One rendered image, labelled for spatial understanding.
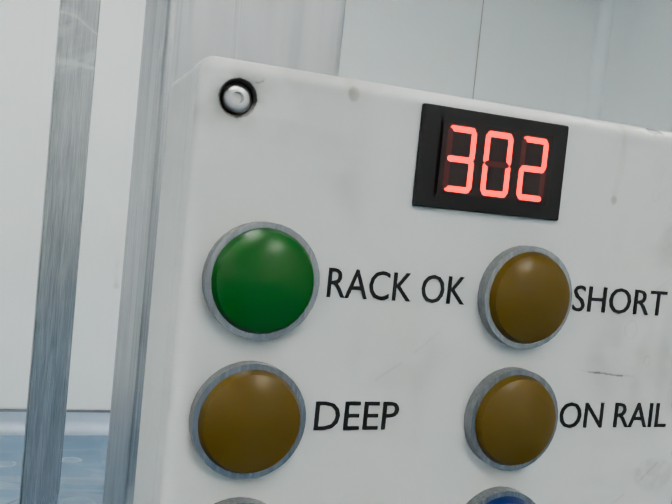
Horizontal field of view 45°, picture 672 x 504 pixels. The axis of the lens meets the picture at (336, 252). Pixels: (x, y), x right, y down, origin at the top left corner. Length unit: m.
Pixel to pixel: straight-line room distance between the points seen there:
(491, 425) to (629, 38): 4.38
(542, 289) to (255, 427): 0.09
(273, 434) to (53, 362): 1.19
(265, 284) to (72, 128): 1.17
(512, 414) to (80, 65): 1.19
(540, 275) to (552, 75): 4.31
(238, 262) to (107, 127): 3.54
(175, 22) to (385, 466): 0.15
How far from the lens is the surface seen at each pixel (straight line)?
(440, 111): 0.22
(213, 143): 0.20
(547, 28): 4.56
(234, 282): 0.20
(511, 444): 0.24
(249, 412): 0.20
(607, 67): 4.67
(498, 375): 0.24
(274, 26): 0.27
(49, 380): 1.40
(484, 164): 0.23
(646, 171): 0.27
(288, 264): 0.20
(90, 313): 3.76
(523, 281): 0.23
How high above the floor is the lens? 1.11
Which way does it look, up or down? 3 degrees down
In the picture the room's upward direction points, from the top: 6 degrees clockwise
